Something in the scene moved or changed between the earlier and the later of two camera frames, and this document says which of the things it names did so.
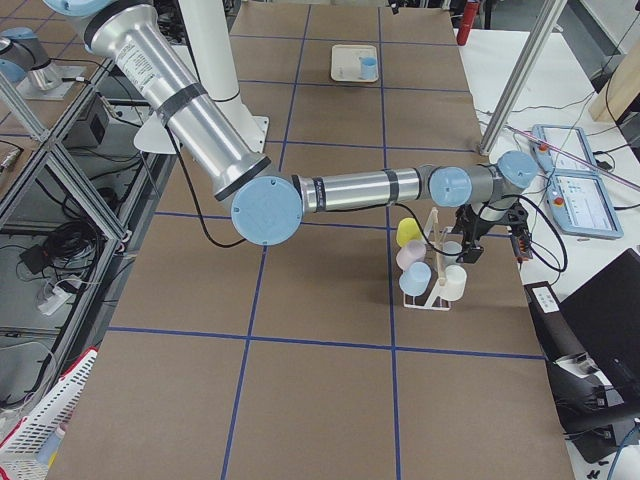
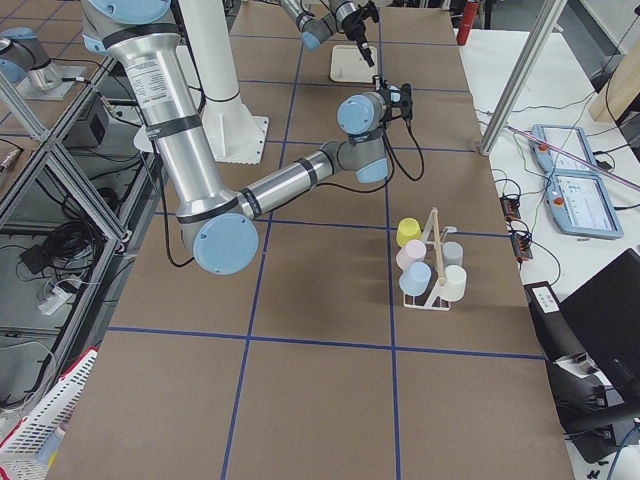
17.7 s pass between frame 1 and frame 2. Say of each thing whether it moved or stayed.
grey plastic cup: stayed
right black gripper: moved
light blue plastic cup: stayed
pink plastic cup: stayed
